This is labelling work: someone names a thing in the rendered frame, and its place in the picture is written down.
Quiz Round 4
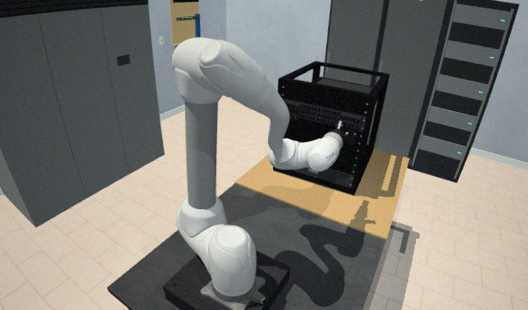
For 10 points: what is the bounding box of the tan wooden board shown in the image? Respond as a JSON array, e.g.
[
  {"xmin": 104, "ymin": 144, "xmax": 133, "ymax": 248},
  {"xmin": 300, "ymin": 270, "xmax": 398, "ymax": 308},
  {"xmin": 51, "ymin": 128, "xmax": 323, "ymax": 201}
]
[{"xmin": 234, "ymin": 148, "xmax": 409, "ymax": 240}]

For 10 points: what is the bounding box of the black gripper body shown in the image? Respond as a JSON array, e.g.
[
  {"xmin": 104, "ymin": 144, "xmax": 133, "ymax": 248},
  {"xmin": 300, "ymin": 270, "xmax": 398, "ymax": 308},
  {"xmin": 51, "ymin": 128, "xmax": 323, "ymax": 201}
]
[{"xmin": 330, "ymin": 127, "xmax": 345, "ymax": 142}]

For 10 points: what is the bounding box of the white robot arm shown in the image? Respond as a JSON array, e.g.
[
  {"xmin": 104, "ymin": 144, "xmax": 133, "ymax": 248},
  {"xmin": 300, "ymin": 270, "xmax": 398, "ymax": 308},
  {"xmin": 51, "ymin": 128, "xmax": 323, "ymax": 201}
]
[{"xmin": 172, "ymin": 38, "xmax": 343, "ymax": 310}]

